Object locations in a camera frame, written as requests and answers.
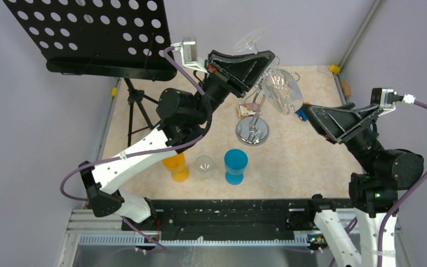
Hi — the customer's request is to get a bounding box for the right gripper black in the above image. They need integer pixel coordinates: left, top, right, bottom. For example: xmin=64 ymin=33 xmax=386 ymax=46
xmin=298 ymin=101 xmax=382 ymax=174

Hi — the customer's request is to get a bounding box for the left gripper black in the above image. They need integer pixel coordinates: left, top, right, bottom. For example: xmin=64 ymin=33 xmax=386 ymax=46
xmin=191 ymin=50 xmax=275 ymax=125

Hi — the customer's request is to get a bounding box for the clear wine glass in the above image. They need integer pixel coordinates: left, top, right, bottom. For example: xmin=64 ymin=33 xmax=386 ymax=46
xmin=195 ymin=155 xmax=215 ymax=180
xmin=234 ymin=28 xmax=304 ymax=115

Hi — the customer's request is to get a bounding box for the blue wine glass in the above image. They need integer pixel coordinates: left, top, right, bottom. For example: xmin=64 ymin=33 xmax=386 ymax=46
xmin=224 ymin=149 xmax=249 ymax=185

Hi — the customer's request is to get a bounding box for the clear wine glass front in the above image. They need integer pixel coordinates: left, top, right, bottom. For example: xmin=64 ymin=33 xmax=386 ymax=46
xmin=195 ymin=155 xmax=215 ymax=180

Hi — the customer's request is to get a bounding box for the orange wine glass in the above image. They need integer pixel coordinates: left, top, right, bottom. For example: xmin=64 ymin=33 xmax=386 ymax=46
xmin=162 ymin=153 xmax=190 ymax=182

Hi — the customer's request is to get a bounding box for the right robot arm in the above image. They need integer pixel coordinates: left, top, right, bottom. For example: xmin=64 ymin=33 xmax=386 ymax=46
xmin=302 ymin=103 xmax=424 ymax=266

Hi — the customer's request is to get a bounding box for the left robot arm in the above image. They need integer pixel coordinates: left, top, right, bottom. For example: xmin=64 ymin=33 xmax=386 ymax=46
xmin=80 ymin=51 xmax=275 ymax=230

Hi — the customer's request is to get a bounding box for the small wooden block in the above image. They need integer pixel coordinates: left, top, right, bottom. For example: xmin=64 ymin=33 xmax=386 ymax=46
xmin=340 ymin=81 xmax=352 ymax=98

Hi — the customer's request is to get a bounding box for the small red white box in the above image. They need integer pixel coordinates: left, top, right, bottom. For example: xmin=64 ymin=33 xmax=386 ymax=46
xmin=237 ymin=103 xmax=259 ymax=118

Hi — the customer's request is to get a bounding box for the blue and orange toy car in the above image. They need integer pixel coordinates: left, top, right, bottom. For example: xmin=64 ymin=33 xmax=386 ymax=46
xmin=295 ymin=102 xmax=311 ymax=122

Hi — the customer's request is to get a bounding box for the yellow corner clip right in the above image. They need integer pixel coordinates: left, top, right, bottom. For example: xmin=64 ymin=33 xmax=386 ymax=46
xmin=329 ymin=65 xmax=341 ymax=75

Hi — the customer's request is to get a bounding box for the aluminium corner profile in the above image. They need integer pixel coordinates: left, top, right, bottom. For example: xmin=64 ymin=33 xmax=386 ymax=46
xmin=339 ymin=0 xmax=386 ymax=71

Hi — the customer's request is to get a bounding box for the black perforated music stand desk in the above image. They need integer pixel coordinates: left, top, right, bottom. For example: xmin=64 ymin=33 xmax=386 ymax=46
xmin=5 ymin=0 xmax=177 ymax=81

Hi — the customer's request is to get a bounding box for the yellow clip left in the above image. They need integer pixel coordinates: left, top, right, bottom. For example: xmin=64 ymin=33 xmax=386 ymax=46
xmin=111 ymin=87 xmax=118 ymax=98

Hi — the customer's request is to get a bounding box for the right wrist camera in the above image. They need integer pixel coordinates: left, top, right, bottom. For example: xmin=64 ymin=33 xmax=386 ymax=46
xmin=370 ymin=88 xmax=416 ymax=117

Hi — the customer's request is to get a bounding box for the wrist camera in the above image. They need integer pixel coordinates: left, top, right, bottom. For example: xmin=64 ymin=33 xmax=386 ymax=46
xmin=171 ymin=37 xmax=207 ymax=73
xmin=370 ymin=88 xmax=416 ymax=117

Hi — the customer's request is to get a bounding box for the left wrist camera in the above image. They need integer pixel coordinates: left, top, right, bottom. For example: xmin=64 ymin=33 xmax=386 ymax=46
xmin=171 ymin=37 xmax=207 ymax=73

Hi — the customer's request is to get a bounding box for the chrome wire wine glass rack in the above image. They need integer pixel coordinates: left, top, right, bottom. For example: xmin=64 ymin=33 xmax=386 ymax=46
xmin=235 ymin=62 xmax=301 ymax=147

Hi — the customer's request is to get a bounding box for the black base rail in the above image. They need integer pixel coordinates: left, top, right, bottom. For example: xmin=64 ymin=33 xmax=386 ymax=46
xmin=122 ymin=199 xmax=318 ymax=241

